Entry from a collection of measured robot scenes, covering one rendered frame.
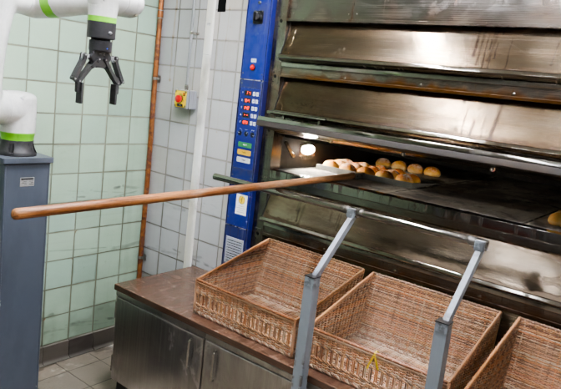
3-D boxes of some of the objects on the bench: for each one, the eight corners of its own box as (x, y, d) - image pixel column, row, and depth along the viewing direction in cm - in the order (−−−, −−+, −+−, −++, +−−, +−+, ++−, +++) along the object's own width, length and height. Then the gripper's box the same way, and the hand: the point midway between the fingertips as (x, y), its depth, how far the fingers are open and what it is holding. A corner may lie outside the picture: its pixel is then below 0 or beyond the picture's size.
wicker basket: (363, 330, 257) (372, 270, 252) (492, 380, 223) (505, 310, 219) (299, 364, 218) (308, 293, 214) (443, 430, 185) (457, 347, 181)
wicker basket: (262, 290, 292) (269, 236, 288) (359, 328, 258) (367, 268, 254) (189, 311, 255) (195, 250, 251) (291, 360, 220) (300, 290, 216)
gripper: (123, 42, 209) (118, 103, 213) (60, 34, 189) (57, 101, 193) (137, 44, 204) (132, 106, 208) (74, 35, 185) (70, 103, 188)
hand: (96, 100), depth 200 cm, fingers open, 13 cm apart
